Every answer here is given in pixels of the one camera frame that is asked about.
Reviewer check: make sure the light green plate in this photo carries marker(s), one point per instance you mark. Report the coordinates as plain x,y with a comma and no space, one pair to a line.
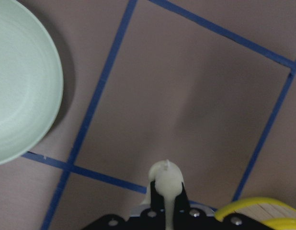
31,80

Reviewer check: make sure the yellow rimmed steamer base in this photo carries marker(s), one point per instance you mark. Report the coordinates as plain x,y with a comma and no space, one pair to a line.
268,211

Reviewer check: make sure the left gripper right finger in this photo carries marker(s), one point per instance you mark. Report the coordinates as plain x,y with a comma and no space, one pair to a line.
181,202

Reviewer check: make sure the white steamed bun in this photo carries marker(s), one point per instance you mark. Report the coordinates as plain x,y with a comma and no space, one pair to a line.
168,180

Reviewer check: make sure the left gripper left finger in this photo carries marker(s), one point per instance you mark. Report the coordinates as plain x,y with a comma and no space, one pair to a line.
156,200

